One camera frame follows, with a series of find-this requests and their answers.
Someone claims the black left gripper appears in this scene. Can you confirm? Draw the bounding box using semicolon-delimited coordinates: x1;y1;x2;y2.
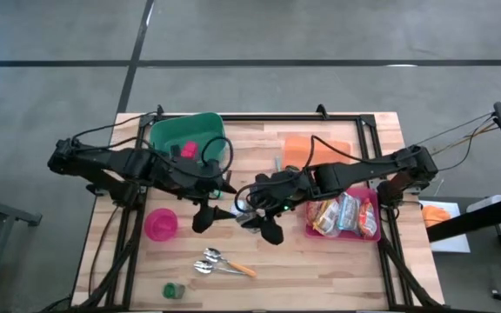
176;158;237;235

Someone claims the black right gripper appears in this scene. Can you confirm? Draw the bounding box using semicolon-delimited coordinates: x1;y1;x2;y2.
254;171;317;246

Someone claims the white-capped spice jar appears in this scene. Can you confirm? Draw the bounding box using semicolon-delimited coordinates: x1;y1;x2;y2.
231;199;261;234

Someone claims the orange-handled metal spoon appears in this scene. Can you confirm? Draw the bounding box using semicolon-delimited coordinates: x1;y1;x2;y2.
204;246;259;278

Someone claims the blue ramen packet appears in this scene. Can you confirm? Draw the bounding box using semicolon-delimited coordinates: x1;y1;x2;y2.
336;193;361;231

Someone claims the orange chicken ramen packet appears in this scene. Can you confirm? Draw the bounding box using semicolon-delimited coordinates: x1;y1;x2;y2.
357;197;378;240

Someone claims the small green cap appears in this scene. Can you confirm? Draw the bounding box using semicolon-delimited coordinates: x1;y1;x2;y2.
162;282;186;300

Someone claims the pink plastic cup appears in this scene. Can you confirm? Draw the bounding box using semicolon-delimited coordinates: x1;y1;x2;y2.
144;207;180;243

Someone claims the orange translucent bin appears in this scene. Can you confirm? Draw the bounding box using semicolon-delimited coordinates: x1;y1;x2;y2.
282;134;352;171

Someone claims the teal plastic bin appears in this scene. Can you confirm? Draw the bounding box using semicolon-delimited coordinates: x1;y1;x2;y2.
148;111;228;173

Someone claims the pink plastic bin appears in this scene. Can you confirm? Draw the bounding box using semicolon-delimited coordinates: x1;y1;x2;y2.
304;186;383;243

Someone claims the orange cloth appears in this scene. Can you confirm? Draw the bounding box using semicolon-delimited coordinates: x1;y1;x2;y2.
422;204;452;229

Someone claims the white paper sheet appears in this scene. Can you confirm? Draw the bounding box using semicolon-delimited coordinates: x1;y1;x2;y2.
418;199;472;254

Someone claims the black beam stand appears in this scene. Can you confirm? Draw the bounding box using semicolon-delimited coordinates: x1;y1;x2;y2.
426;190;501;305

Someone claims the grey metal table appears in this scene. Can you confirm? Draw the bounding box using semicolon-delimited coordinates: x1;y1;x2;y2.
0;190;43;313

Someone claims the white box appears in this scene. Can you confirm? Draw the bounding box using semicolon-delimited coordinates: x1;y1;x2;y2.
466;194;501;214

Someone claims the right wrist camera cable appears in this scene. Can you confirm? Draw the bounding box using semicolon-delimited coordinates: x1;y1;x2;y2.
234;184;277;215

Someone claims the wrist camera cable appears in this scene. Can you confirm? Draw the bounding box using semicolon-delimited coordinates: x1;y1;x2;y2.
234;184;277;215
200;136;235;176

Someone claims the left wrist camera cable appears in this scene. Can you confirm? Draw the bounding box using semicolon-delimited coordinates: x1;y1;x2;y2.
200;136;235;176

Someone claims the black aluminium rig frame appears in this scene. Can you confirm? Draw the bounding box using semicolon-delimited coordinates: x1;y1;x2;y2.
71;103;445;312

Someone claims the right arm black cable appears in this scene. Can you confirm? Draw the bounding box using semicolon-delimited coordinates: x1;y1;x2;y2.
304;134;408;169

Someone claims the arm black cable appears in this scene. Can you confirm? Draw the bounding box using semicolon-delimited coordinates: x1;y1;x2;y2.
304;134;408;169
70;111;160;144

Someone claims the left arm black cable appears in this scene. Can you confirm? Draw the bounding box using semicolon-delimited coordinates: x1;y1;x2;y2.
70;111;160;144

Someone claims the grey cable bundle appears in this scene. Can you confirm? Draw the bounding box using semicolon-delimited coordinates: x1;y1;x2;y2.
415;111;498;173

